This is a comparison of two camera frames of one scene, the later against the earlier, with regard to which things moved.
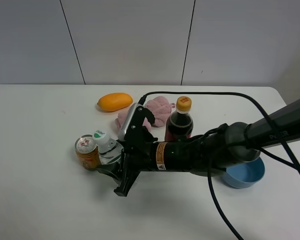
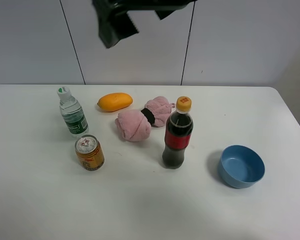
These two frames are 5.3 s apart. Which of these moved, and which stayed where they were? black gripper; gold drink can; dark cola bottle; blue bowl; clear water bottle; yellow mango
Moved: black gripper; clear water bottle
Stayed: blue bowl; yellow mango; dark cola bottle; gold drink can
